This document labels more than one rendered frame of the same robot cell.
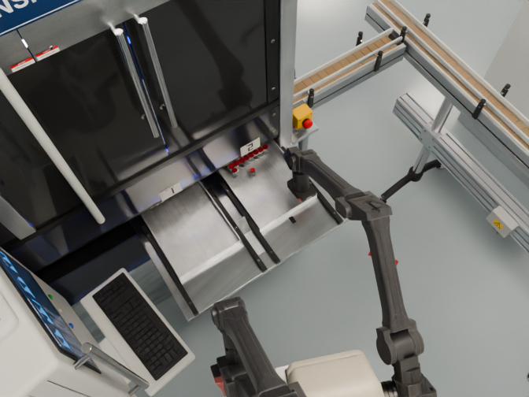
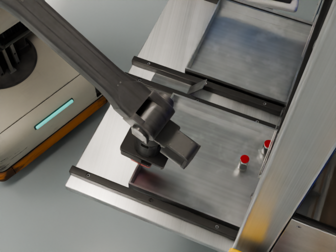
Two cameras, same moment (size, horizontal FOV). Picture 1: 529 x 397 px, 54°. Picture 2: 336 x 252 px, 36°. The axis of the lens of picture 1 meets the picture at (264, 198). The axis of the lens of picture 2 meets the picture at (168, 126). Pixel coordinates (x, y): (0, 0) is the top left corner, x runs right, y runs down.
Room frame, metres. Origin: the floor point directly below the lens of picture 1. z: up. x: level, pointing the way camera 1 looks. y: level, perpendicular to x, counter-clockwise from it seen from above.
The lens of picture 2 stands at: (1.33, -0.41, 1.96)
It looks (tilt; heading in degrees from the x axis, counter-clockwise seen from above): 60 degrees down; 142
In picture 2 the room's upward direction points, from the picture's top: 1 degrees clockwise
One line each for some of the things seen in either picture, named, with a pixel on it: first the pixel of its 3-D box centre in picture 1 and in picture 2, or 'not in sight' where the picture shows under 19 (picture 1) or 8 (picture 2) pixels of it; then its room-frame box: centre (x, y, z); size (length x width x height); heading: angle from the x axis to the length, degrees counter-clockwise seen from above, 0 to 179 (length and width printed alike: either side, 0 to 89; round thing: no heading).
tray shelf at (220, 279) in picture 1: (237, 219); (215, 103); (0.85, 0.11, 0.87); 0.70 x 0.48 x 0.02; 121
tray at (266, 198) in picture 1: (264, 180); (219, 164); (1.00, 0.00, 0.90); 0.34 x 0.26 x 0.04; 31
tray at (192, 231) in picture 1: (188, 224); (264, 55); (0.82, 0.29, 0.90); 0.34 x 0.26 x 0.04; 31
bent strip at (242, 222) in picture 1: (251, 235); (177, 80); (0.76, 0.06, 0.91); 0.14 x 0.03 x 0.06; 30
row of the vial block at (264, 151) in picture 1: (249, 159); not in sight; (1.09, 0.05, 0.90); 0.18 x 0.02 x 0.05; 121
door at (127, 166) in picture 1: (72, 139); not in sight; (0.81, 0.51, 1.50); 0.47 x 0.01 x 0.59; 121
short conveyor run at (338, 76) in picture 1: (334, 72); not in sight; (1.49, -0.33, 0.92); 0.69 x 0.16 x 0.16; 121
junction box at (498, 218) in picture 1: (501, 221); not in sight; (0.95, -1.07, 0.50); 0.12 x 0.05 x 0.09; 31
